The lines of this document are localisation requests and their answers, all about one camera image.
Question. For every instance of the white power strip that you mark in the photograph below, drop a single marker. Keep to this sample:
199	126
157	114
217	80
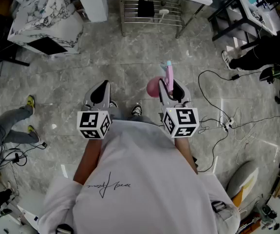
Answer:
229	123

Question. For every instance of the white basin on black frame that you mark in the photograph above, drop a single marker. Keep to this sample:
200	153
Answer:
256	11

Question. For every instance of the person's left shoe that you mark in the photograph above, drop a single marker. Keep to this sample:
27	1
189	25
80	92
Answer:
113	104

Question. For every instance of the marble sink cabinet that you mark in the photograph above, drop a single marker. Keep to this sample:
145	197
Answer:
44	13

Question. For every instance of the gray chair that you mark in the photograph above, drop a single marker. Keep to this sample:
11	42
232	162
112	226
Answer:
242	177

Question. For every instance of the white scoop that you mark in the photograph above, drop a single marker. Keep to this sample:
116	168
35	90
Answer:
163	11

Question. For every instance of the pink spray bottle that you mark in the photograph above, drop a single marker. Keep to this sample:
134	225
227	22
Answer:
153	88

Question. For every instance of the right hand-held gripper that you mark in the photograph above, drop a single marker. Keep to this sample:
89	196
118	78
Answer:
183	118

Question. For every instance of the person's white shirt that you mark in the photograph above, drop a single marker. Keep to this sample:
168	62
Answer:
142	179

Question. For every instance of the person's right leg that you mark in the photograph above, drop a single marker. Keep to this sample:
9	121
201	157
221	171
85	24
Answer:
142	119

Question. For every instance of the person's right forearm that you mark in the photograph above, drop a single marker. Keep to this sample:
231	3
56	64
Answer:
184	150

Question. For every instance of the person's left forearm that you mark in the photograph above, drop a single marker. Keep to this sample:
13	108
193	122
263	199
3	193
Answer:
88	160

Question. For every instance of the chrome rack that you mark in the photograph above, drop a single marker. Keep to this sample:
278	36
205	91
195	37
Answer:
130	16

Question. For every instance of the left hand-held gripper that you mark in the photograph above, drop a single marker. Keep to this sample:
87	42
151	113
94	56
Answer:
88	121

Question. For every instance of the white curved partition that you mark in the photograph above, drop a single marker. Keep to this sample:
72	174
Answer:
93	1

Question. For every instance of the black box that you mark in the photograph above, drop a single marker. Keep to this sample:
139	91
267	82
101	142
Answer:
145	8

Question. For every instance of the person's shoe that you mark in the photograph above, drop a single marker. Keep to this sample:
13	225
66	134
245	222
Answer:
113	104
136	110

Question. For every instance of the person's right shoe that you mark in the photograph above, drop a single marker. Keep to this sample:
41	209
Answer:
136	110

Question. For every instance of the black power adapter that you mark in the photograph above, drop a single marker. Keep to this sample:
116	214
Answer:
235	77
44	145

